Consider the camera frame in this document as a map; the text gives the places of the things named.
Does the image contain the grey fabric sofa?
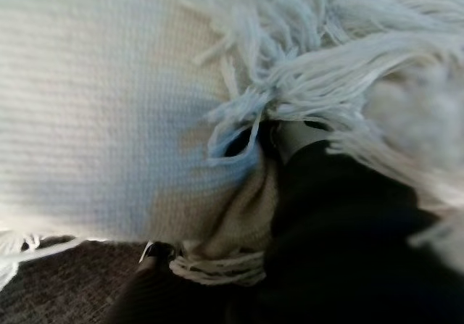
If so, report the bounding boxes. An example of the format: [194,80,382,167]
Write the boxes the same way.
[0,236,148,324]

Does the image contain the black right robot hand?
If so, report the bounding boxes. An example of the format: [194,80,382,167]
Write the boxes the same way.
[104,120,464,324]

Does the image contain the white fringed knit cloth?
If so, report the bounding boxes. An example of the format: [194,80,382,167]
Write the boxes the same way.
[0,0,464,289]

